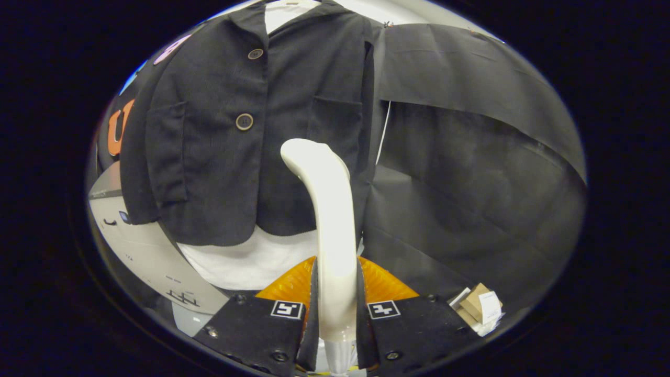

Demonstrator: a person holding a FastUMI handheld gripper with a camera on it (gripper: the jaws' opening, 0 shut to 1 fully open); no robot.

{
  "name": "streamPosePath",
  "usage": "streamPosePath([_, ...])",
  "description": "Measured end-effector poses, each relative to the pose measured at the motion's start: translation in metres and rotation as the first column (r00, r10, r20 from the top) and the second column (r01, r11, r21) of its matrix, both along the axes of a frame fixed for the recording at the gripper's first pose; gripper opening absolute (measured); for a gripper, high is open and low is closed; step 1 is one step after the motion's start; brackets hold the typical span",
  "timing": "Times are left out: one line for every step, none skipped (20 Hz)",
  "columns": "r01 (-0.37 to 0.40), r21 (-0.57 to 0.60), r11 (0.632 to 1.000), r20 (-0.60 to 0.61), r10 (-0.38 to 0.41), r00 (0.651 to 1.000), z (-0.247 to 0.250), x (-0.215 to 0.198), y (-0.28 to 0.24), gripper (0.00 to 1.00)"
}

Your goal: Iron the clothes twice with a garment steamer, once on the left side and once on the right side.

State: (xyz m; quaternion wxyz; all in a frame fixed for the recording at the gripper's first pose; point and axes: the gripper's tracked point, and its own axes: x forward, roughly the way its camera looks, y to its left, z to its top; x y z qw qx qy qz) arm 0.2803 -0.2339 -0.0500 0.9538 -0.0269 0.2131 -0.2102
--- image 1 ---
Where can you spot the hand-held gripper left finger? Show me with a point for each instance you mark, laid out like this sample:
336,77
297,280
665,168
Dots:
311,340

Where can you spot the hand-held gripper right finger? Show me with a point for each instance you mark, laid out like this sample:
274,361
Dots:
364,340

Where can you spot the white garment steamer head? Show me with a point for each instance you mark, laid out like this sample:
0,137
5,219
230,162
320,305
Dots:
332,235

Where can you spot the black blazer jacket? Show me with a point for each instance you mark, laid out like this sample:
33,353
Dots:
209,157

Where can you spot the white mannequin torso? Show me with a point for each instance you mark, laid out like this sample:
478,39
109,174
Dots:
251,262

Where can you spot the cardboard box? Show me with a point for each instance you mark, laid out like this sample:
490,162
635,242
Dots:
473,303

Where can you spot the black backdrop cloth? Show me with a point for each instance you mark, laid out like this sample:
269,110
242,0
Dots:
471,183

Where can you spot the grey cabinet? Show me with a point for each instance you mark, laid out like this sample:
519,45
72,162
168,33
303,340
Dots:
141,251

